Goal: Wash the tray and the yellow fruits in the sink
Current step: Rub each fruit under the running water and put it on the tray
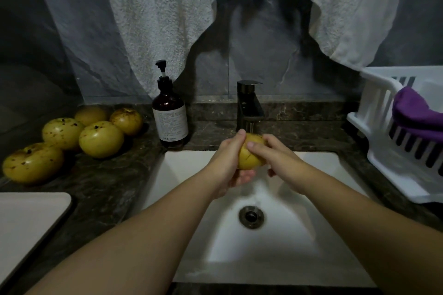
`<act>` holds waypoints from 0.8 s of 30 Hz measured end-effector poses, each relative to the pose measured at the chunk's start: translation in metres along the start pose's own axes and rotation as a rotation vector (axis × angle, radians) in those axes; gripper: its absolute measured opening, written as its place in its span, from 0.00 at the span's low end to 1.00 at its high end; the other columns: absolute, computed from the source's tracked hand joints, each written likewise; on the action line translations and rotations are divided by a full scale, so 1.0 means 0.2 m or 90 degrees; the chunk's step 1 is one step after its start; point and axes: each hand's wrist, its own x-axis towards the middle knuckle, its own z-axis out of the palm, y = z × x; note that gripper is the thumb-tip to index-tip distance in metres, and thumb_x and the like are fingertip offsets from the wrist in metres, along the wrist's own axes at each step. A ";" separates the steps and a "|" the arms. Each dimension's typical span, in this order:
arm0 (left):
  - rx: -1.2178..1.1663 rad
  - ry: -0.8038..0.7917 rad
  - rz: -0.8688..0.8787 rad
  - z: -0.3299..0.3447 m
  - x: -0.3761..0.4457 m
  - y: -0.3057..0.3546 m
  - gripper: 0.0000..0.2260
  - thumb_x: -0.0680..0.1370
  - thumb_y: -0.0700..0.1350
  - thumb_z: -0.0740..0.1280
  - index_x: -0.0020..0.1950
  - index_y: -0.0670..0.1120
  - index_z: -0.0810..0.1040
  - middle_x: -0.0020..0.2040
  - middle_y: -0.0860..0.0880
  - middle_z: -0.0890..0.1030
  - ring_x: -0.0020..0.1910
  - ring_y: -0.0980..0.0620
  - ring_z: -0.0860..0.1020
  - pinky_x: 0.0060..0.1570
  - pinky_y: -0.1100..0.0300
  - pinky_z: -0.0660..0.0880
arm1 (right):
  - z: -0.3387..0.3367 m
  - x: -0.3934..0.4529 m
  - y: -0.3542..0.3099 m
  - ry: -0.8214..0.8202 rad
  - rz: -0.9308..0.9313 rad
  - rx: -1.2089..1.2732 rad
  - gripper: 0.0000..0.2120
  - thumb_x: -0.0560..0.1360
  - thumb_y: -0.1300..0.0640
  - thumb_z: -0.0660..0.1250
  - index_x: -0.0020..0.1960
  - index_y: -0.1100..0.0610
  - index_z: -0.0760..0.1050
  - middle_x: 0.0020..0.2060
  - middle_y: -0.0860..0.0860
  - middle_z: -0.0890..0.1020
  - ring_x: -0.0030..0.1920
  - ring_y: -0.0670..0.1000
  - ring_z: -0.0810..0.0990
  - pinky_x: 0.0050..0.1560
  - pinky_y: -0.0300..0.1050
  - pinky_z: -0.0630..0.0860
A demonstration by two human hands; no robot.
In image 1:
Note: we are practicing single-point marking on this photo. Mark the white plastic basket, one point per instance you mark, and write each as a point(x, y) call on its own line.
point(374, 118)

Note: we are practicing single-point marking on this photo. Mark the spotted yellow apple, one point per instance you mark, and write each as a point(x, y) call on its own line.
point(249, 158)

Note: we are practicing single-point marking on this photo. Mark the purple cloth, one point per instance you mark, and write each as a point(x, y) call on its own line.
point(415, 111)

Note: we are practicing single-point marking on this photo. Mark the person's left forearm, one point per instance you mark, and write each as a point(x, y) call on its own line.
point(117, 250)

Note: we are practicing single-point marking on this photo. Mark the group of yellow apples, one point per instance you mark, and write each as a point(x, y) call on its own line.
point(100, 139)

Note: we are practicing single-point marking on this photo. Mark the beige plastic tray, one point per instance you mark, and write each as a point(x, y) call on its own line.
point(28, 229)

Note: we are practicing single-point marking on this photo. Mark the person's left hand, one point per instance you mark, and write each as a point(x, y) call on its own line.
point(225, 163)

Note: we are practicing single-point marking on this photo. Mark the white sink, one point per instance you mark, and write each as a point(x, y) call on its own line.
point(277, 250)

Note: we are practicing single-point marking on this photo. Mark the black faucet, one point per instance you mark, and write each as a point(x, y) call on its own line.
point(248, 101)

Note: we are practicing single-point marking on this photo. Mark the person's right forearm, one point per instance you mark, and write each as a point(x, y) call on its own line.
point(374, 229)

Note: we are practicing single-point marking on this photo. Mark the metal sink drain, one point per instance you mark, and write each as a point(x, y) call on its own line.
point(251, 216)

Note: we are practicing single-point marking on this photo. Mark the dark soap pump bottle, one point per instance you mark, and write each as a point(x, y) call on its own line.
point(169, 115)

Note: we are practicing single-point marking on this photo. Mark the person's right hand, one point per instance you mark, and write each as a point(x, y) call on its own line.
point(284, 160)

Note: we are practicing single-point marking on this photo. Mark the white hanging towel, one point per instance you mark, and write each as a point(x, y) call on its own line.
point(152, 15)

